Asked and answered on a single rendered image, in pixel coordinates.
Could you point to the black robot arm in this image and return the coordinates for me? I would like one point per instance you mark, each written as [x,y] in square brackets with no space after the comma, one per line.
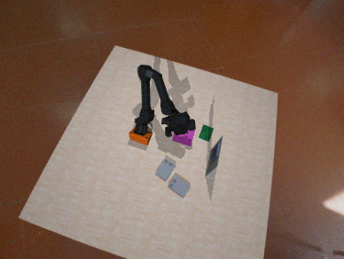
[146,115]

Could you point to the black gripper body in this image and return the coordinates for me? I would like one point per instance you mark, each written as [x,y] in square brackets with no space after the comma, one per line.
[178,128]

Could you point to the magenta flat square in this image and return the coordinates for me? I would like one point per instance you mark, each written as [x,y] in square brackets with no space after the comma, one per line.
[185,139]

